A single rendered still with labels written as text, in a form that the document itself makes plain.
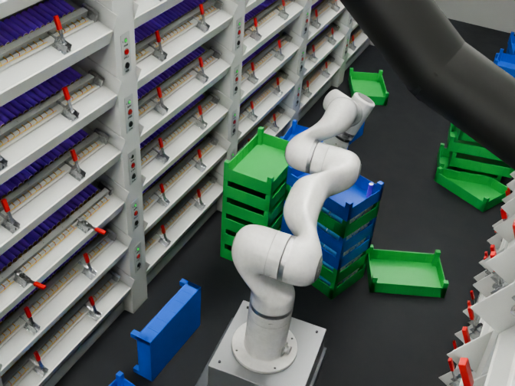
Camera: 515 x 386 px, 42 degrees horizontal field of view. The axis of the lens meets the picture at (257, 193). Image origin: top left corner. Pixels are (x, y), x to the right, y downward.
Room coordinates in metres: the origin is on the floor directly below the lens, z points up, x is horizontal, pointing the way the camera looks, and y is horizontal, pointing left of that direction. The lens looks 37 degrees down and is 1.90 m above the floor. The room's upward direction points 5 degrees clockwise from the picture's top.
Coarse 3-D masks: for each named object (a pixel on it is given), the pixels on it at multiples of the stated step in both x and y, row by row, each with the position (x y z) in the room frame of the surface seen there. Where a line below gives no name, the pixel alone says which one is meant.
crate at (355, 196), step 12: (288, 168) 2.05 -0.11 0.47; (288, 180) 2.04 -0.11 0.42; (360, 180) 2.06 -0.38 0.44; (348, 192) 2.02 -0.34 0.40; (360, 192) 2.02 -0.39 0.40; (372, 192) 2.02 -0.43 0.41; (324, 204) 1.92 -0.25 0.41; (336, 204) 1.88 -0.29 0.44; (348, 204) 1.85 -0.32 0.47; (360, 204) 1.90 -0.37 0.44; (372, 204) 1.96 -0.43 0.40; (348, 216) 1.85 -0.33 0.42
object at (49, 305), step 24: (96, 240) 1.65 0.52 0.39; (120, 240) 1.70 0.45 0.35; (72, 264) 1.53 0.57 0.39; (96, 264) 1.58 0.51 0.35; (48, 288) 1.42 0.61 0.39; (72, 288) 1.47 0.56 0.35; (24, 312) 1.33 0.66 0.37; (48, 312) 1.36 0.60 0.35; (0, 336) 1.24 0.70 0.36; (24, 336) 1.26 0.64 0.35; (0, 360) 1.17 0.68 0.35
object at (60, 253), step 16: (112, 192) 1.70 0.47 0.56; (128, 192) 1.68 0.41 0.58; (96, 208) 1.62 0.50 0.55; (112, 208) 1.64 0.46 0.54; (96, 224) 1.56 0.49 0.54; (64, 240) 1.47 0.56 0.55; (80, 240) 1.49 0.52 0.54; (48, 256) 1.40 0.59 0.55; (64, 256) 1.42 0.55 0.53; (32, 272) 1.33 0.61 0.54; (48, 272) 1.36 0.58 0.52; (16, 288) 1.27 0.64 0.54; (32, 288) 1.30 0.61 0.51; (0, 304) 1.20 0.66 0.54; (16, 304) 1.25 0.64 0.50
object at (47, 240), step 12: (108, 192) 1.69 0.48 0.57; (84, 204) 1.60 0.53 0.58; (72, 216) 1.54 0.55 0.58; (60, 228) 1.48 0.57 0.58; (48, 240) 1.43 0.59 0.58; (60, 240) 1.45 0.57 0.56; (36, 252) 1.38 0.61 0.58; (12, 264) 1.31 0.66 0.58; (24, 264) 1.34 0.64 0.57; (0, 276) 1.27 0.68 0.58
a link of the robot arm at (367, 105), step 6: (354, 96) 2.05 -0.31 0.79; (360, 96) 2.04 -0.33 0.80; (366, 96) 2.08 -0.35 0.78; (360, 102) 2.02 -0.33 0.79; (366, 102) 2.03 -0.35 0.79; (372, 102) 2.06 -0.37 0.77; (366, 108) 2.02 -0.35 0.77; (372, 108) 2.03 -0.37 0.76; (366, 114) 2.02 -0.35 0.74; (354, 126) 2.01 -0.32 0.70; (360, 126) 2.03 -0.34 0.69; (348, 132) 2.00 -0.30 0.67; (354, 132) 2.01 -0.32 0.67
